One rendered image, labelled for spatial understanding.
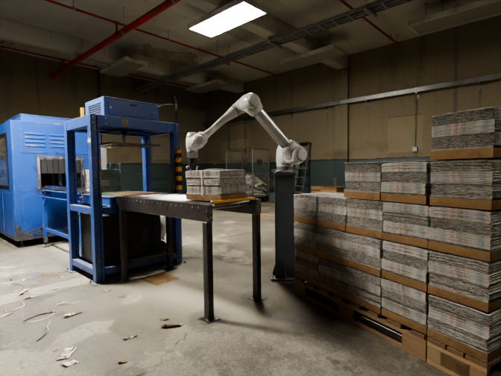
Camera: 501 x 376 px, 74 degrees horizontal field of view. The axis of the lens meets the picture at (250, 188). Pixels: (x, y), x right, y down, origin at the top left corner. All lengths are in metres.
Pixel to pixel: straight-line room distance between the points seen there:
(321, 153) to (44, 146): 7.29
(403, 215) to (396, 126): 7.38
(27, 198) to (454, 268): 5.05
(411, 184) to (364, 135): 7.68
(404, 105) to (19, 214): 8.31
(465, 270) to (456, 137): 0.63
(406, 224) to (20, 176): 4.84
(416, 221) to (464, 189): 0.31
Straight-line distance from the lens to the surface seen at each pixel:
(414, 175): 1.98
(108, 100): 3.55
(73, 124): 3.71
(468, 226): 1.85
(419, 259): 2.02
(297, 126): 10.75
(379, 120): 9.50
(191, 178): 2.56
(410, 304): 2.11
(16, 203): 5.50
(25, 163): 5.52
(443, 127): 1.91
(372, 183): 2.16
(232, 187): 2.43
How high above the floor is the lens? 1.02
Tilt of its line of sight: 3 degrees down
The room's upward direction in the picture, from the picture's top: 1 degrees counter-clockwise
